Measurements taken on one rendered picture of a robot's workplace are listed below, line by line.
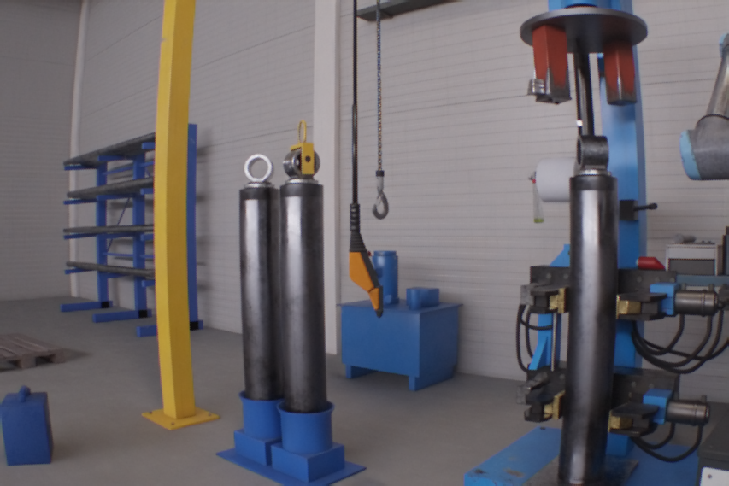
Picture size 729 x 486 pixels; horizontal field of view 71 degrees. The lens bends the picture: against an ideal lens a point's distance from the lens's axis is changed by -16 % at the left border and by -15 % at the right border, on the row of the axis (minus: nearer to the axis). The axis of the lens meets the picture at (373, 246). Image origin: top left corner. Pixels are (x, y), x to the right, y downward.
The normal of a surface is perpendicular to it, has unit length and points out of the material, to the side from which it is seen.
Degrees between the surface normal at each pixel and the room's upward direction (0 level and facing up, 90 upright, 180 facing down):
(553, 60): 90
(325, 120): 90
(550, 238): 90
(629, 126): 90
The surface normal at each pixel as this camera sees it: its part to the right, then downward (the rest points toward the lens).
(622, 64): 0.29, 0.03
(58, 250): 0.77, 0.01
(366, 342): -0.64, 0.03
